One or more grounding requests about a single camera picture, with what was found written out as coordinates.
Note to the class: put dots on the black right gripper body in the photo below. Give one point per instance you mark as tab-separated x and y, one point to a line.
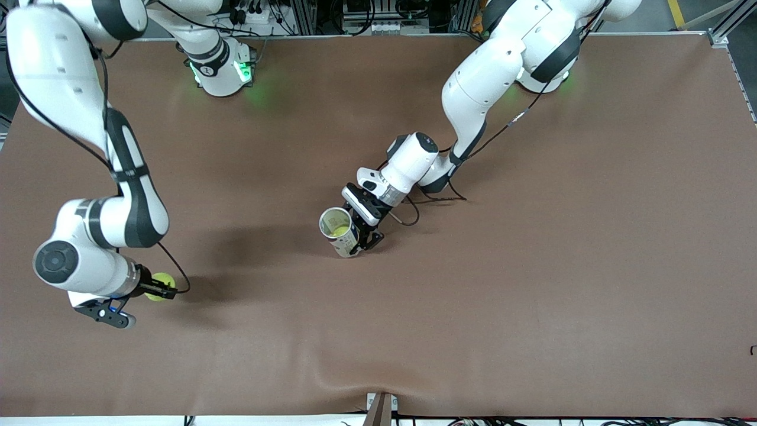
146	286

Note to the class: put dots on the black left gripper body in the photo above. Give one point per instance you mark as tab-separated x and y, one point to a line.
368	228

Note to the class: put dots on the yellow tennis ball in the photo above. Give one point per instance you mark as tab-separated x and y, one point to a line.
162	277
340	231

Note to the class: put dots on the white blue tennis ball can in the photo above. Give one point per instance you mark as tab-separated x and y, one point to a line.
349	245

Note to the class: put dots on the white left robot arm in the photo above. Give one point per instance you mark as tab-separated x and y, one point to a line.
479	83

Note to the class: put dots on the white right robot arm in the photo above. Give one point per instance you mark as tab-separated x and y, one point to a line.
89	278

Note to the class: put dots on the brown table mat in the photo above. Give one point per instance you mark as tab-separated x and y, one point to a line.
378	331

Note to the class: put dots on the orange packaged goods pile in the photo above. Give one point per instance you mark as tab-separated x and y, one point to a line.
476	26

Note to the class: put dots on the white power strip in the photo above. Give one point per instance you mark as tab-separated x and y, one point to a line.
260	16

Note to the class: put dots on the front camera mount post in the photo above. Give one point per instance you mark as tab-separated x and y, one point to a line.
379	414

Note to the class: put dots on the aluminium frame post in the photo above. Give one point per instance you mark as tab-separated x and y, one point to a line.
462	18
303	18

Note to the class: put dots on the aluminium frame strut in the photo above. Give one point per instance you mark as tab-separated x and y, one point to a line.
718	38

